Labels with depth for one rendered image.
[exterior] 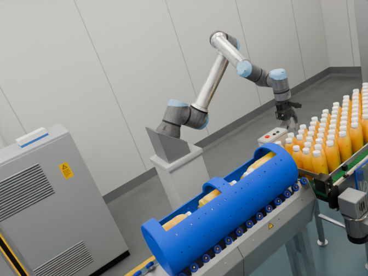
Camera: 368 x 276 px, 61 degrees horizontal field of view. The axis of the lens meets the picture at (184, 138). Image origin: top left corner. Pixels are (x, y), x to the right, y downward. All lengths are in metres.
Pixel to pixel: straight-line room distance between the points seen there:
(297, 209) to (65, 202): 1.97
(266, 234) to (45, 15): 3.33
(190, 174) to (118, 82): 2.19
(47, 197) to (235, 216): 1.83
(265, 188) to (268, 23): 4.23
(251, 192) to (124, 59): 3.02
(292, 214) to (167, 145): 0.96
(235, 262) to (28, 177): 1.85
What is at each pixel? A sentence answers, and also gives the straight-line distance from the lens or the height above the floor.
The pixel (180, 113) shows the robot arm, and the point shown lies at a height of 1.40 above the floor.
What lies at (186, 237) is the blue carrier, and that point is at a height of 1.16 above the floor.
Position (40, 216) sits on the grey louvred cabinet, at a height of 0.89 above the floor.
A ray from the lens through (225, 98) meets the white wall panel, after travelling 5.10.
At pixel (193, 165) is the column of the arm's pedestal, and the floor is 1.01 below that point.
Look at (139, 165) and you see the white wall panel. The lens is 4.55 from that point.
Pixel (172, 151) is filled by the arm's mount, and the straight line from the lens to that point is 2.30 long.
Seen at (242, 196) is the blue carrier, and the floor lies 1.16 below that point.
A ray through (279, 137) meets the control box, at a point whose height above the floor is 1.08.
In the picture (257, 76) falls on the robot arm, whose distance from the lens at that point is 1.88.
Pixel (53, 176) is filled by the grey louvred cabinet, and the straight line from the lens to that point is 2.94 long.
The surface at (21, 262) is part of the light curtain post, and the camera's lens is 1.78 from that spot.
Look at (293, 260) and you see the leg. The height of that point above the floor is 0.30.
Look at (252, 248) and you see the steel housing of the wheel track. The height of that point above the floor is 0.85.
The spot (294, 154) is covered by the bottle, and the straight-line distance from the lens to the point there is 2.07.
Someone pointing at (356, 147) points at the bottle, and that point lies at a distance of 2.29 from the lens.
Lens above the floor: 2.09
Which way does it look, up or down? 22 degrees down
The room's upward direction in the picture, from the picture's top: 20 degrees counter-clockwise
